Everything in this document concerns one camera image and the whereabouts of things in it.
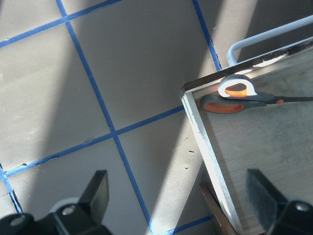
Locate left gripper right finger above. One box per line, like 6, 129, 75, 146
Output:
246, 168, 313, 235

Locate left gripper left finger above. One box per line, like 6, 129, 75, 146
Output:
0, 170, 111, 235

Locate wooden drawer with white handle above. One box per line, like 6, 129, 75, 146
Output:
181, 13, 313, 235

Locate grey orange scissors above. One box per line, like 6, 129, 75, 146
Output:
200, 74, 313, 114

